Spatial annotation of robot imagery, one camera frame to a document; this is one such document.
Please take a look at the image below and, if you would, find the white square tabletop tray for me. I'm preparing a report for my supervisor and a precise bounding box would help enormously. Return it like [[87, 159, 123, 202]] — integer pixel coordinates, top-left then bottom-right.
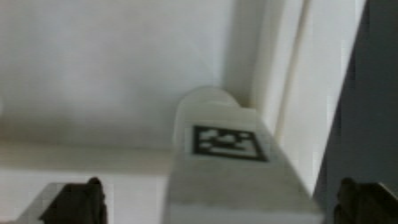
[[0, 0, 366, 224]]

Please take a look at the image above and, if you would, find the white table leg with tag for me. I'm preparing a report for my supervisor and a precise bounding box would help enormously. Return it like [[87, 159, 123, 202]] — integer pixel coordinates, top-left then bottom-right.
[[162, 87, 323, 224]]

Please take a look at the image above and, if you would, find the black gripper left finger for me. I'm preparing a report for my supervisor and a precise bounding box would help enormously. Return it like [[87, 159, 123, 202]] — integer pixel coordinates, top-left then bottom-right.
[[14, 176, 110, 224]]

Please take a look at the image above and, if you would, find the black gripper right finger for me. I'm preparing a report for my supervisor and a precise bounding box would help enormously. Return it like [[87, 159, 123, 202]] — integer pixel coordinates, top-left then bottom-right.
[[334, 178, 398, 224]]

